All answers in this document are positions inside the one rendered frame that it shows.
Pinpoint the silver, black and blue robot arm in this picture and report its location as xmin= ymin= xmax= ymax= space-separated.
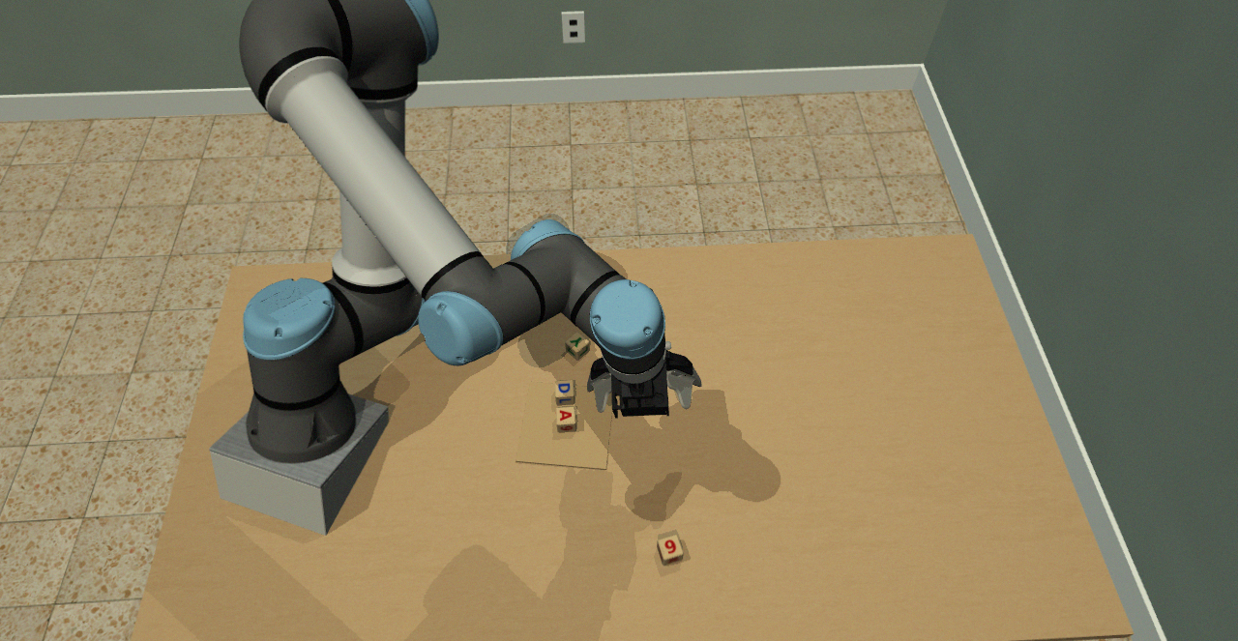
xmin=239 ymin=0 xmax=671 ymax=463

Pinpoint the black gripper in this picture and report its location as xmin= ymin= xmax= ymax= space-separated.
xmin=587 ymin=350 xmax=702 ymax=419

